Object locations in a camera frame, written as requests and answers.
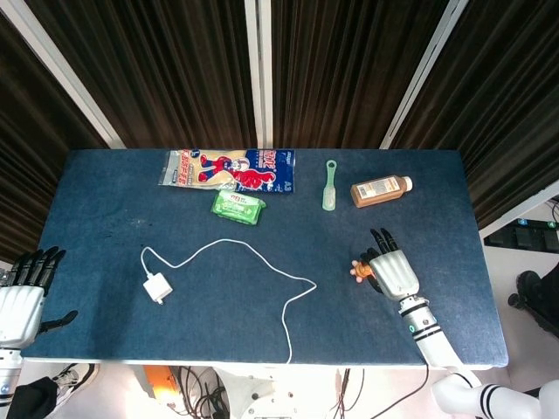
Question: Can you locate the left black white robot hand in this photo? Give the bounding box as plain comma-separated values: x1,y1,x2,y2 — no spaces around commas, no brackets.
0,246,79,349

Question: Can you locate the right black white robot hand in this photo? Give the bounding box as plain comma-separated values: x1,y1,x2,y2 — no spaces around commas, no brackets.
360,227,420,302

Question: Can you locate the small orange turtle toy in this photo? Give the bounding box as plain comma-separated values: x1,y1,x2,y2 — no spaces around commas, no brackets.
350,259,376,284

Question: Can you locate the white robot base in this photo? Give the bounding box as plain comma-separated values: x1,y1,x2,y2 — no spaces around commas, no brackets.
213,365,363,419

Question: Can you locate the brown bottle white cap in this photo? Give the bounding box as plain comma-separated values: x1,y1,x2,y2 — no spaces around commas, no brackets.
350,175,414,210

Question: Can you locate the white black sneaker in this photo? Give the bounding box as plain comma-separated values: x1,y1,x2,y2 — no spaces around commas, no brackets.
52,362,100,407

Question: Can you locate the light green plastic spoon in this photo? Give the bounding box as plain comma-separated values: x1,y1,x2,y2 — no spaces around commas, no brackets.
321,159,340,212

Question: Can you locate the white charger adapter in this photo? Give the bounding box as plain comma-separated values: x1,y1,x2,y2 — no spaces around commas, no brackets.
142,272,174,306

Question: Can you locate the dark brown curtain panel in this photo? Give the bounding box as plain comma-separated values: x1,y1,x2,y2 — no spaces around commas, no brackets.
0,12,110,265
388,0,559,230
25,0,259,150
269,0,452,150

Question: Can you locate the orange object under table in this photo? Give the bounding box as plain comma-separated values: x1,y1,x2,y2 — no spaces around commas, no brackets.
143,365,178,405

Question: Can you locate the green wet wipes pack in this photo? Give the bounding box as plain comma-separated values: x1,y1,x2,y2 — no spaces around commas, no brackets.
210,189,267,227

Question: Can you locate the blue denim table cloth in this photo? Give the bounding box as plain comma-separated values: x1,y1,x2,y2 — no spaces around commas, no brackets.
20,148,510,371

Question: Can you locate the yellow blue glove package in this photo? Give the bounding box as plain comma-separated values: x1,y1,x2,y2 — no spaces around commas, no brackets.
157,148,296,195

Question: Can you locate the thin black hand cable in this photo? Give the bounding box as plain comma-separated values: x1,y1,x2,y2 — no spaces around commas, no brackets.
370,364,431,419

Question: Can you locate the white charger cable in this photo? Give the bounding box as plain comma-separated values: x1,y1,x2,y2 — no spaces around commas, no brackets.
140,237,319,365

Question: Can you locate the white frame rail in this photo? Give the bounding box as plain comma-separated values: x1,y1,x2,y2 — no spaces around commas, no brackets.
478,178,559,239

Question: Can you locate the black cable bundle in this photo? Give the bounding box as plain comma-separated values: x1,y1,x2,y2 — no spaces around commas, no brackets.
172,365,231,419

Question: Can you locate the white frame post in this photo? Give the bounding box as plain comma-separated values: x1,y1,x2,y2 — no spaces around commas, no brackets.
0,0,128,149
378,0,471,150
243,0,274,148

